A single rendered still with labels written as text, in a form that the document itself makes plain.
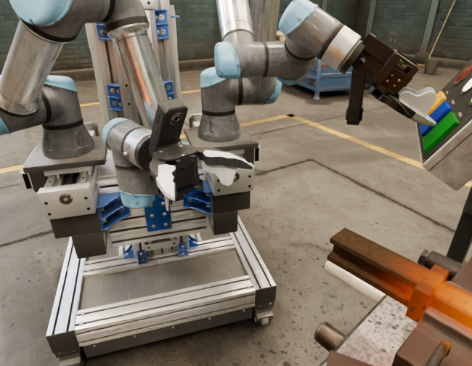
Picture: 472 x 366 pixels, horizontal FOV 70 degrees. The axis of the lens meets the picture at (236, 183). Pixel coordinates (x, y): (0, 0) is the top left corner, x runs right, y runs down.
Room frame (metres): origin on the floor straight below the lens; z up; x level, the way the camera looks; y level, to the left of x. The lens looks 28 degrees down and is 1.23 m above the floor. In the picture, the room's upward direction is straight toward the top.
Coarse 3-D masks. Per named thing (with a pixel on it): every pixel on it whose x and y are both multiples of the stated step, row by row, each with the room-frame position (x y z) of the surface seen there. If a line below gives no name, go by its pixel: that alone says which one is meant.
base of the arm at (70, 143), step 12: (48, 132) 0.95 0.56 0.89; (60, 132) 0.95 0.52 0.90; (72, 132) 0.97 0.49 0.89; (84, 132) 1.00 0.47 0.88; (48, 144) 0.96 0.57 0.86; (60, 144) 0.94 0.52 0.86; (72, 144) 0.95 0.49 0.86; (84, 144) 0.99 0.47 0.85; (48, 156) 0.94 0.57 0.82; (60, 156) 0.93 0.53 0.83; (72, 156) 0.94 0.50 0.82
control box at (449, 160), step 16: (464, 80) 0.76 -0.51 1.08; (448, 96) 0.77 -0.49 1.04; (464, 96) 0.68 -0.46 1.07; (464, 112) 0.61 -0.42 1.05; (416, 128) 0.80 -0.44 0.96; (464, 128) 0.56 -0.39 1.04; (448, 144) 0.56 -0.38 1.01; (464, 144) 0.55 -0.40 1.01; (432, 160) 0.57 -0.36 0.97; (448, 160) 0.56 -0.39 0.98; (464, 160) 0.55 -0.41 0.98; (448, 176) 0.56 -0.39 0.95; (464, 176) 0.55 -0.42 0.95
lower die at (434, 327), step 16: (464, 272) 0.26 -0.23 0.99; (464, 288) 0.23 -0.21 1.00; (432, 320) 0.19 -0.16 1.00; (448, 320) 0.19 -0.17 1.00; (416, 336) 0.18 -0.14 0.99; (432, 336) 0.18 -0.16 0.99; (448, 336) 0.18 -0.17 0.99; (464, 336) 0.18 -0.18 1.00; (400, 352) 0.17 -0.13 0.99; (416, 352) 0.17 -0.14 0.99; (432, 352) 0.17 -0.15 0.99; (464, 352) 0.17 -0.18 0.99
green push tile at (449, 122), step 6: (450, 114) 0.64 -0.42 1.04; (444, 120) 0.64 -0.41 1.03; (450, 120) 0.62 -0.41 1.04; (456, 120) 0.60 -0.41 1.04; (438, 126) 0.65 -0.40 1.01; (444, 126) 0.62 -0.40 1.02; (450, 126) 0.59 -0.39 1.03; (432, 132) 0.65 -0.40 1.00; (438, 132) 0.62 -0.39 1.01; (444, 132) 0.59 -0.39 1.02; (426, 138) 0.65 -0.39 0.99; (432, 138) 0.62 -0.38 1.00; (438, 138) 0.60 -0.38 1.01; (426, 144) 0.62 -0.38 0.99; (432, 144) 0.60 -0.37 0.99; (426, 150) 0.60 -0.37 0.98
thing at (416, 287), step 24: (336, 240) 0.28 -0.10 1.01; (360, 240) 0.28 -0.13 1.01; (336, 264) 0.28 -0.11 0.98; (360, 264) 0.27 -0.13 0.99; (384, 264) 0.24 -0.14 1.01; (408, 264) 0.24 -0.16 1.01; (384, 288) 0.24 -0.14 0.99; (408, 288) 0.23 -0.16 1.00; (432, 288) 0.21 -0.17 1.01; (456, 288) 0.22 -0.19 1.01; (408, 312) 0.21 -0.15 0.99; (456, 312) 0.19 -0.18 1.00
